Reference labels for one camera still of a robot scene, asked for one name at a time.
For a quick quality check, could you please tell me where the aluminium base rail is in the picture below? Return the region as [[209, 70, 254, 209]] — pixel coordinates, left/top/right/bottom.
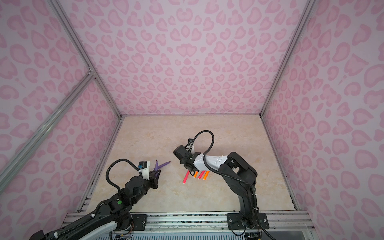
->
[[55, 211, 319, 240]]

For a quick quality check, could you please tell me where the right black corrugated cable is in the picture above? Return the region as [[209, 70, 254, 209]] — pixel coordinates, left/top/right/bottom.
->
[[191, 129, 278, 240]]

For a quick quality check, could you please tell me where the left black corrugated cable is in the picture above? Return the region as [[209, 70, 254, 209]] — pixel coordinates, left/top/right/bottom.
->
[[105, 158, 140, 191]]

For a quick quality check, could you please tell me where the diagonal aluminium frame bar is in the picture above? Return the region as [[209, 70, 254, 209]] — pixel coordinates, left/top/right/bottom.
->
[[1, 71, 95, 193]]

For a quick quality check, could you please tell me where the left corner aluminium post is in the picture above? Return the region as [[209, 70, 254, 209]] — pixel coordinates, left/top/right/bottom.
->
[[47, 0, 123, 120]]

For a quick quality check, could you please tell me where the corner aluminium post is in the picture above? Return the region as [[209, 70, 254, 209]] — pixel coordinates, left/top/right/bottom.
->
[[260, 0, 319, 119], [47, 0, 123, 120]]

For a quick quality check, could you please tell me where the right corner aluminium post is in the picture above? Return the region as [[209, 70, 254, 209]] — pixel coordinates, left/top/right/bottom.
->
[[260, 0, 319, 119]]

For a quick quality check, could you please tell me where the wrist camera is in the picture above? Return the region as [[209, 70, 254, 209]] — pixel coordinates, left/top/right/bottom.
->
[[138, 161, 151, 181], [186, 139, 195, 152]]

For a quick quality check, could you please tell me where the black corrugated cable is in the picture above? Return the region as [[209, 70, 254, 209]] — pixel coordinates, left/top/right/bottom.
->
[[105, 158, 140, 191], [191, 129, 278, 240]]

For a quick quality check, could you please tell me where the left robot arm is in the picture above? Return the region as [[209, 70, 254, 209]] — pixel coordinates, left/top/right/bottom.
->
[[30, 170, 161, 240]]

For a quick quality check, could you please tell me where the pink marker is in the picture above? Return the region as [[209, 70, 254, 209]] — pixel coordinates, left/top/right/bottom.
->
[[198, 171, 206, 180], [183, 171, 191, 184]]

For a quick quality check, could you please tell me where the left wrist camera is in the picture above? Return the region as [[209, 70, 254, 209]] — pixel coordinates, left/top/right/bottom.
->
[[138, 161, 151, 181]]

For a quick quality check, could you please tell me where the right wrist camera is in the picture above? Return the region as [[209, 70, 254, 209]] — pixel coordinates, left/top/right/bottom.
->
[[186, 139, 195, 152]]

